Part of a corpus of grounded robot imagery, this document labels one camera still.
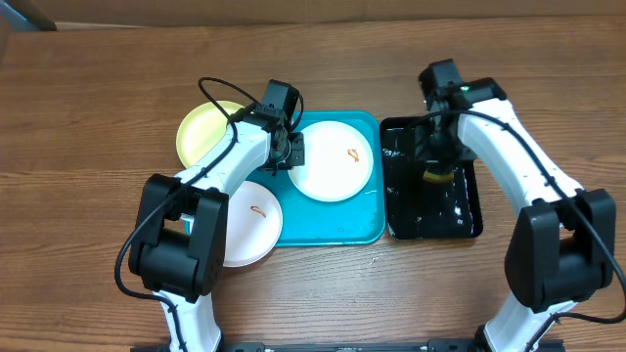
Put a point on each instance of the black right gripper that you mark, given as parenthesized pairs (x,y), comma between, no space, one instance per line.
(432,161)

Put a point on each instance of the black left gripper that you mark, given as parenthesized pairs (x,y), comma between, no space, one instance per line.
(298,155)

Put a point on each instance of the green and yellow sponge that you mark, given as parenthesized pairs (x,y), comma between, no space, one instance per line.
(436,178)

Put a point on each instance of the pinkish white round plate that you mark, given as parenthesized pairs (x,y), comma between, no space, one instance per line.
(250,237)

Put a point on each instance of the yellow-green round plate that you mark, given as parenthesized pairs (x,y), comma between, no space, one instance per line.
(201,129)

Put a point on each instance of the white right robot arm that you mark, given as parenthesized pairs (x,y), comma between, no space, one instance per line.
(562,248)

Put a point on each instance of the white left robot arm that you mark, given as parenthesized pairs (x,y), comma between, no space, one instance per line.
(176,252)

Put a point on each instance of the black rectangular tray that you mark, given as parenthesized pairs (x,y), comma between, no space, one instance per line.
(418,209)

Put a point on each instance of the teal plastic tray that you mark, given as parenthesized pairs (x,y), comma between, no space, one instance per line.
(306,221)

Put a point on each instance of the red sauce smear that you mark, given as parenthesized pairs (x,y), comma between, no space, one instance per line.
(256,209)

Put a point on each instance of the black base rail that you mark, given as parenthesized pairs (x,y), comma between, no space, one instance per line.
(434,345)

